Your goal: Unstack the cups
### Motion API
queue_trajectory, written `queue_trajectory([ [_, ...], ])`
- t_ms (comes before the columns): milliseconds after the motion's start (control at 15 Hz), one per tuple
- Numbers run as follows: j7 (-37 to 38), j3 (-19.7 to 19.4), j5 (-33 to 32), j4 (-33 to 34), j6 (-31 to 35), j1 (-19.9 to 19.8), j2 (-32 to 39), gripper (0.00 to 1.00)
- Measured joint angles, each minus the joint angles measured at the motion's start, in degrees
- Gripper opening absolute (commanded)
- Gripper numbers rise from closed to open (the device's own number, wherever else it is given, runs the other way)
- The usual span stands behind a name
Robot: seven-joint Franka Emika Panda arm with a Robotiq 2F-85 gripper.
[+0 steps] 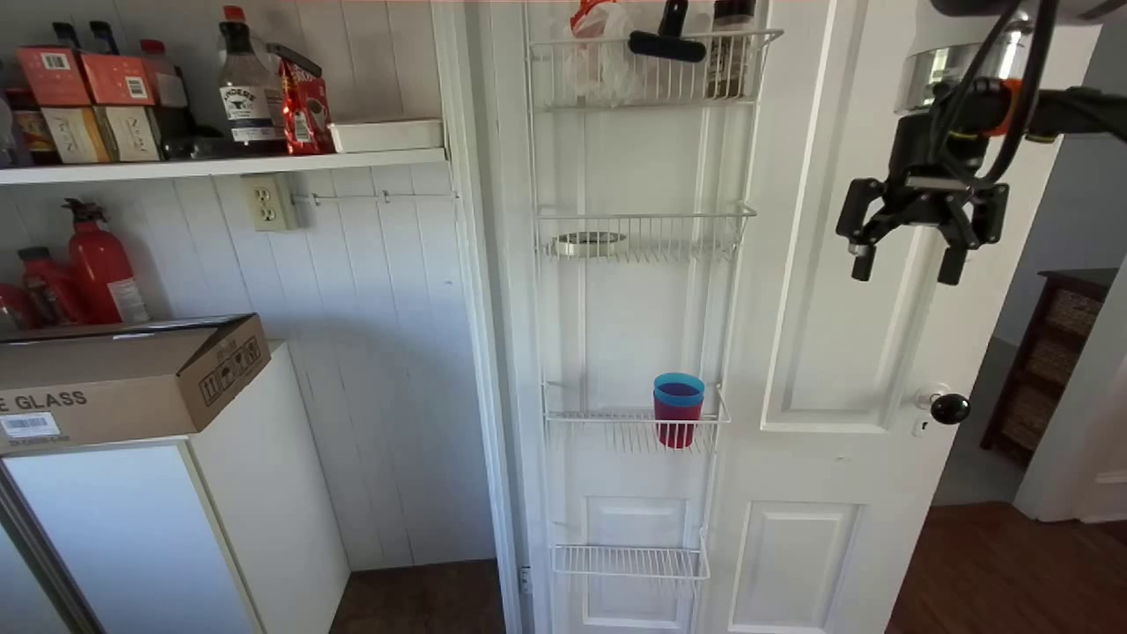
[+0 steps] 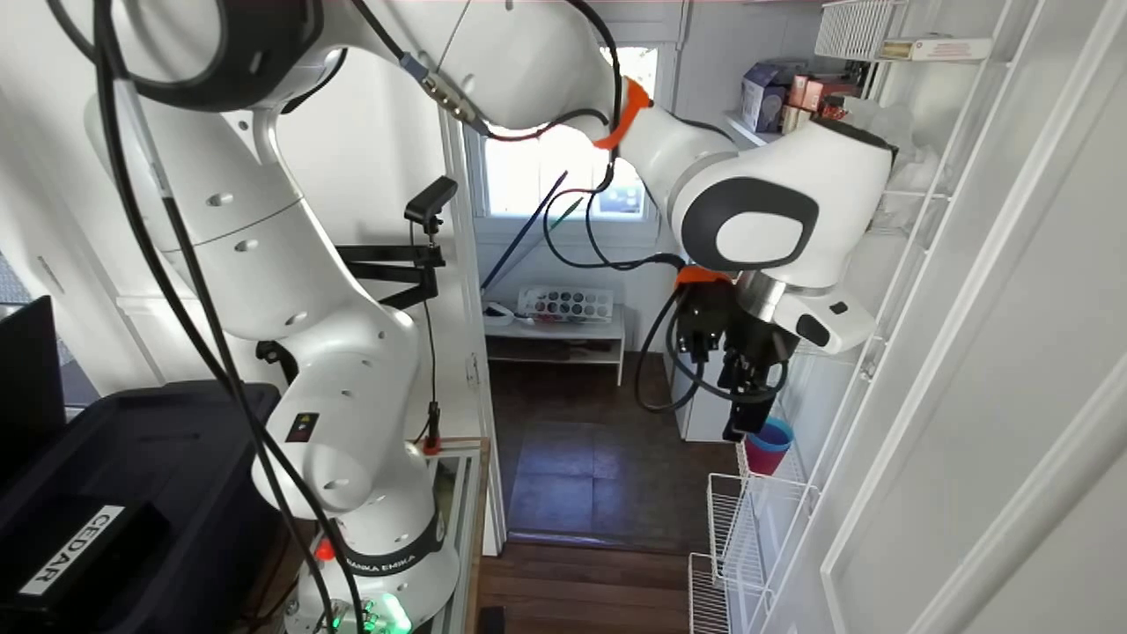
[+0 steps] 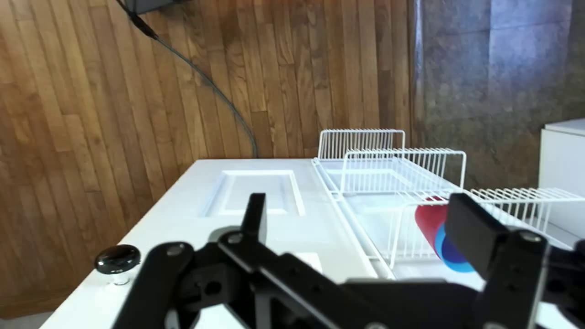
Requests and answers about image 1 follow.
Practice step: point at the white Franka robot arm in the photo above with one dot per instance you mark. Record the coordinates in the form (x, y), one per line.
(939, 72)

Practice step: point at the red plastic cup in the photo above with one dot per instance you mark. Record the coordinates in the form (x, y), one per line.
(677, 432)

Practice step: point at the brown cardboard box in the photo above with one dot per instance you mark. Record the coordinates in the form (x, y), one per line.
(105, 382)

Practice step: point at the beige carton box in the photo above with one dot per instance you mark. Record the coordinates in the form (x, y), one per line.
(130, 130)
(74, 135)

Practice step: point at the black round door knob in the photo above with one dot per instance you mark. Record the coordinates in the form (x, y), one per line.
(947, 409)

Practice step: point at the clear bottle with red cap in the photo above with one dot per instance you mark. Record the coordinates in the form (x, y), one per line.
(249, 94)

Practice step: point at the red snack bag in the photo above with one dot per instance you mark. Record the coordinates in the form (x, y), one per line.
(305, 108)

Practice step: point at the red fire extinguisher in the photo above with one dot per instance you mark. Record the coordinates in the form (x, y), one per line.
(101, 269)

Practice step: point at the white panel door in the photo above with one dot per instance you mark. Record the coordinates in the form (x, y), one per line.
(820, 566)

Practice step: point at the white cabinet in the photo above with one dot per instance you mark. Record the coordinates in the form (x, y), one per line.
(268, 505)

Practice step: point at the cream wall outlet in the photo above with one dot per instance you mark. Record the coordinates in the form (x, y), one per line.
(268, 202)

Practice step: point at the orange carton box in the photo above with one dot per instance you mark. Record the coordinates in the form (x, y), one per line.
(50, 78)
(116, 78)

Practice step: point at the small red bottle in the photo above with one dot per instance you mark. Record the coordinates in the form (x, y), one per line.
(47, 288)

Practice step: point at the red and white packet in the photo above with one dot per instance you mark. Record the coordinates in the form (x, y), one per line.
(589, 17)

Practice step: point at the white wall shelf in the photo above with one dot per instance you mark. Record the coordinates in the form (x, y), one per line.
(222, 166)

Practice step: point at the dark wooden dresser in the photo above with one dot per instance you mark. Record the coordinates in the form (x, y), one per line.
(1044, 365)

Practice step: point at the flat white box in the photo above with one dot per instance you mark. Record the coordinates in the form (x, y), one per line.
(384, 135)

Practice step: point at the dark brush in basket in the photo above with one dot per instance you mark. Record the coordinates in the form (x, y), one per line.
(730, 54)

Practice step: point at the blue plastic cup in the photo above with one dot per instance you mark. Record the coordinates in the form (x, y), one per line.
(677, 392)

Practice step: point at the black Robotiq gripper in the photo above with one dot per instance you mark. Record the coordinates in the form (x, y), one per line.
(946, 160)

